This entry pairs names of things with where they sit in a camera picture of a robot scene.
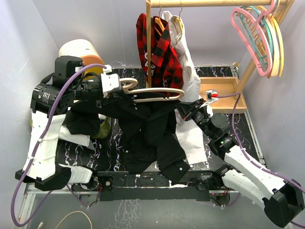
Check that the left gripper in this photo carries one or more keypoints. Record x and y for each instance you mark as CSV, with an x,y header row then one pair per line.
x,y
110,96

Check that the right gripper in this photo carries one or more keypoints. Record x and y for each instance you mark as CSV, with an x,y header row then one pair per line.
x,y
195,108

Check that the beige plastic hanger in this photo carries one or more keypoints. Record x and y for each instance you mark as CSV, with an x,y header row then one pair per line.
x,y
159,94

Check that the black button shirt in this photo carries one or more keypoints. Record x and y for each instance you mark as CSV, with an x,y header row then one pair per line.
x,y
148,131

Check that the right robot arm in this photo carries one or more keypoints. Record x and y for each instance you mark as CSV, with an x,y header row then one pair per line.
x,y
280,198

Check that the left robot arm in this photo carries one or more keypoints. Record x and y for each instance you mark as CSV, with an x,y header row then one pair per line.
x,y
49,104

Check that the white hanging shirt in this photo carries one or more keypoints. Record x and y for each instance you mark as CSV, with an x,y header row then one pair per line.
x,y
189,135

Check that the red plaid hanging shirt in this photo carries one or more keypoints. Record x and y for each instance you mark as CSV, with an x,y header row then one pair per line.
x,y
166,70

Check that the white shirt in basket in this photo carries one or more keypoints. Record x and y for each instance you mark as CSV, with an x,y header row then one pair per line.
x,y
86,140

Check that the teal plastic hanger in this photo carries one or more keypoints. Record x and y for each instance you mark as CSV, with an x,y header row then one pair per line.
x,y
264,35

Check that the pink plastic hanger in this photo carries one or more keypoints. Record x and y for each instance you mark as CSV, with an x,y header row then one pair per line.
x,y
250,38

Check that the yellow plastic hanger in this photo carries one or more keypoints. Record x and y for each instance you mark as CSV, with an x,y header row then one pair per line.
x,y
270,26

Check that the green plastic laundry basket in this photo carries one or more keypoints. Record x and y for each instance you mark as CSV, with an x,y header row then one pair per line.
x,y
72,124

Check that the wooden clothes rack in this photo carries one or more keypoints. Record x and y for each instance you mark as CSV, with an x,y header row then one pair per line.
x,y
230,89

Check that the round pastel drawer box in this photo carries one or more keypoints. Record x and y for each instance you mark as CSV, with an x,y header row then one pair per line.
x,y
83,49

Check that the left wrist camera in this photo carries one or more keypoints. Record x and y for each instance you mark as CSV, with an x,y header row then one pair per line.
x,y
110,81

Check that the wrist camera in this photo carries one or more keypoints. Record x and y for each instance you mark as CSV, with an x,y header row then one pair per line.
x,y
110,81
209,97

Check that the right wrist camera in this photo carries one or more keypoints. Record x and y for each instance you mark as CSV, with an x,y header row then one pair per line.
x,y
209,97

